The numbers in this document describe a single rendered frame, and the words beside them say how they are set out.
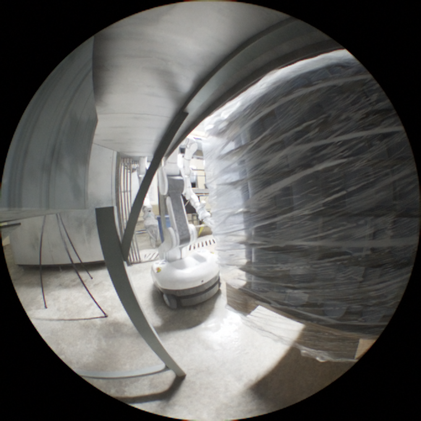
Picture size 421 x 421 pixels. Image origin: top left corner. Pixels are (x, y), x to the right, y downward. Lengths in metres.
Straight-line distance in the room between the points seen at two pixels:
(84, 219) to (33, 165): 1.88
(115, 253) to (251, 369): 0.79
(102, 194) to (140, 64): 1.76
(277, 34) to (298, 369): 1.07
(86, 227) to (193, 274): 1.58
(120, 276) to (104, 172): 1.78
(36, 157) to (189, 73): 0.29
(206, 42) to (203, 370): 1.08
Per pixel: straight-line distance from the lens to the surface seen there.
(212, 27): 0.28
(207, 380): 0.82
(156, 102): 0.38
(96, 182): 1.99
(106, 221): 0.26
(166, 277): 0.92
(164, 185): 0.99
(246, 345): 0.89
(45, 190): 0.17
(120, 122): 0.46
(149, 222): 0.90
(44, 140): 0.17
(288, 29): 0.28
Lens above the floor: 0.80
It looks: 4 degrees down
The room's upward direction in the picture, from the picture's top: 4 degrees counter-clockwise
